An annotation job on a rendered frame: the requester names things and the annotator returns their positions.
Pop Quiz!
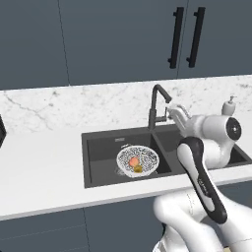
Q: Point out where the black cupboard handle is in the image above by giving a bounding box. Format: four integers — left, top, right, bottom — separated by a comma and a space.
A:
167, 6, 185, 70
185, 6, 207, 69

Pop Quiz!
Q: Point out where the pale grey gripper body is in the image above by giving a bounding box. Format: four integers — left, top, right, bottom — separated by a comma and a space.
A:
166, 103, 192, 130

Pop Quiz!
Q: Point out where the white soap dispenser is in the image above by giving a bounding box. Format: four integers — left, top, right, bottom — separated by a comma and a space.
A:
221, 94, 238, 116

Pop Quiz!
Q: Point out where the dark blue wall cupboard door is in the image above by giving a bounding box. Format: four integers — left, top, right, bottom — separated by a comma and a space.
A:
57, 0, 190, 88
176, 0, 252, 80
0, 0, 70, 92

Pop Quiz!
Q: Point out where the dark blue base cupboard front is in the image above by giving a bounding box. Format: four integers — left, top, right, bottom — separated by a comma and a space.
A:
0, 208, 91, 252
83, 195, 165, 252
216, 179, 252, 212

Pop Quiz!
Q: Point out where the black double sink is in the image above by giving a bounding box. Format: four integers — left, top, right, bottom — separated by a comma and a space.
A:
81, 123, 252, 189

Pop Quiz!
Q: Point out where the white wire colander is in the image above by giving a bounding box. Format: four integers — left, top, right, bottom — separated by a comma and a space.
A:
115, 144, 160, 179

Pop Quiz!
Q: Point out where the black appliance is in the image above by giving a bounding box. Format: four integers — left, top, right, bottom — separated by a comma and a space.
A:
0, 114, 8, 148

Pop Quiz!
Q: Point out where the black sink faucet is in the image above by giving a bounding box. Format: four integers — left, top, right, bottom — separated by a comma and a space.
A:
148, 84, 173, 132

